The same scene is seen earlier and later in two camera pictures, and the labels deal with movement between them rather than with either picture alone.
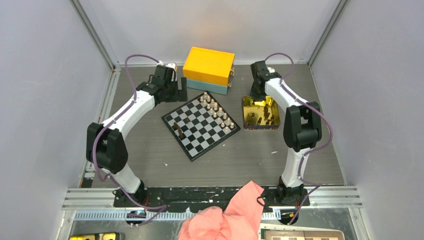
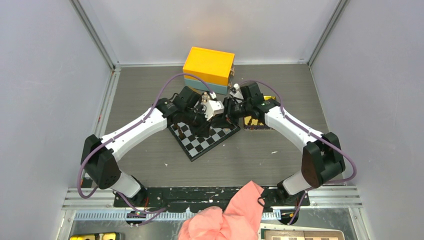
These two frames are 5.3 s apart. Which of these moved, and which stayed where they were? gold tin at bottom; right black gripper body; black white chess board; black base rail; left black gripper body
Moved: left black gripper body; right black gripper body
Stayed: black base rail; black white chess board; gold tin at bottom
